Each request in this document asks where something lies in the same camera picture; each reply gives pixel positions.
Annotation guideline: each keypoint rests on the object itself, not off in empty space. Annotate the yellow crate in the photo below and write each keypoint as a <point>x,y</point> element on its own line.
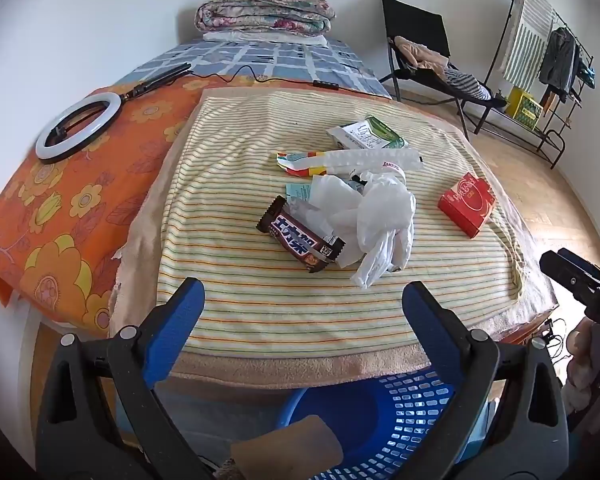
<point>525,107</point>

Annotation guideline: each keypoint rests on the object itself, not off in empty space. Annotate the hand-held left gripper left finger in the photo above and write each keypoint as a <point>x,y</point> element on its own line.
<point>180,320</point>

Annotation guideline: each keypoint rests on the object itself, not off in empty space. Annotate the orange floral blanket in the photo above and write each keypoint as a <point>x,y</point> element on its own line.
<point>55,210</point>

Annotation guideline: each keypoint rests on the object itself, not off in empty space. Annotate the person's right hand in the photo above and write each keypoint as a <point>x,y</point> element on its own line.
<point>580,360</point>

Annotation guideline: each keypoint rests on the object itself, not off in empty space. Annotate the green striped towel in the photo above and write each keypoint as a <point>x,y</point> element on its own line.
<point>527,35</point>

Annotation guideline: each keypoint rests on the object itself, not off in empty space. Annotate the black folding chair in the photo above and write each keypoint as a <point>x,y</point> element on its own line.
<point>415,15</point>

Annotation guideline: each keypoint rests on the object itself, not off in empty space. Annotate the grey jacket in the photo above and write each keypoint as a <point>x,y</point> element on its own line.
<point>557,60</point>

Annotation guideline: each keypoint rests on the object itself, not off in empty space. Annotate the beige cloth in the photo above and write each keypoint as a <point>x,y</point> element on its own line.
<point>420,52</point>

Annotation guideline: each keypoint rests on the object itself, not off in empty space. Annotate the light blue tube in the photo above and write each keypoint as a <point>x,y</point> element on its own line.
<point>300,192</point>

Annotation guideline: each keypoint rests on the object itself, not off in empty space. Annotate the green and white carton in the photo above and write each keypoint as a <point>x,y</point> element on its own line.
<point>360,135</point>

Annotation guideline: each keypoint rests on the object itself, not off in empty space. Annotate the blue plastic basket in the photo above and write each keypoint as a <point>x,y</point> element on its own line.
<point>350,420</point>

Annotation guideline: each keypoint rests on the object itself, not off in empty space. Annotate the brown chocolate bar wrapper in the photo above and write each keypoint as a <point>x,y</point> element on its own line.
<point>295,240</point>

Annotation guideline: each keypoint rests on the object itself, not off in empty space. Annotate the red cardboard box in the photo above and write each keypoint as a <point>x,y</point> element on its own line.
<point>465,200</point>

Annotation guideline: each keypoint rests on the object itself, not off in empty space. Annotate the teal garment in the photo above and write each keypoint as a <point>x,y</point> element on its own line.
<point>586,72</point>

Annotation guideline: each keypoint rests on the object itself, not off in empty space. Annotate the striped yellow towel blanket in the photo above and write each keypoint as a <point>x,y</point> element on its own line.
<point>280,300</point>

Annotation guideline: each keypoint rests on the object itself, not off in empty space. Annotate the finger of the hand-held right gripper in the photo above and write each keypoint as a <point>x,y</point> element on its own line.
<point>592,272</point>
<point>562,275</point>

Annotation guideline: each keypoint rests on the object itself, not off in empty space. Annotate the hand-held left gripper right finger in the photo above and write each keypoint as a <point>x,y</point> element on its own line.
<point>425,320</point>

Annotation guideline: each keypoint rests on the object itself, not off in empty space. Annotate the blue checked bedsheet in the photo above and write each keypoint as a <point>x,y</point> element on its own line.
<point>290,60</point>

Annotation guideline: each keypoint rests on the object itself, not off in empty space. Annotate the folded floral quilt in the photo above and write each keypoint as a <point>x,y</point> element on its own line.
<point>265,10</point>

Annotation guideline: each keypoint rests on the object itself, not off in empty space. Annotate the grey striped cloth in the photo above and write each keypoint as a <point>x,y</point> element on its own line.
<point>467,85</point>

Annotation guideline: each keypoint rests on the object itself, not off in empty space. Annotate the black clothes rack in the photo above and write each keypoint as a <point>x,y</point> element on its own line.
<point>555,148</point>

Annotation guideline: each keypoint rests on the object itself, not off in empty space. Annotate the white plastic bag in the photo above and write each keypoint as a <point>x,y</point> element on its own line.
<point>380,220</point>

